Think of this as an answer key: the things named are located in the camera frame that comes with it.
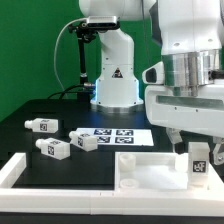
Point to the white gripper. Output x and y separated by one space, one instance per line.
203 114

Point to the white square tabletop part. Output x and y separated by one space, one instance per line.
151 171

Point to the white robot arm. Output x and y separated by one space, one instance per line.
185 90

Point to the white U-shaped obstacle fence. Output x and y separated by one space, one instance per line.
199 202

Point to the white sheet with tags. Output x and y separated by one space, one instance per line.
108 136

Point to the black camera stand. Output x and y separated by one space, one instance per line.
84 36

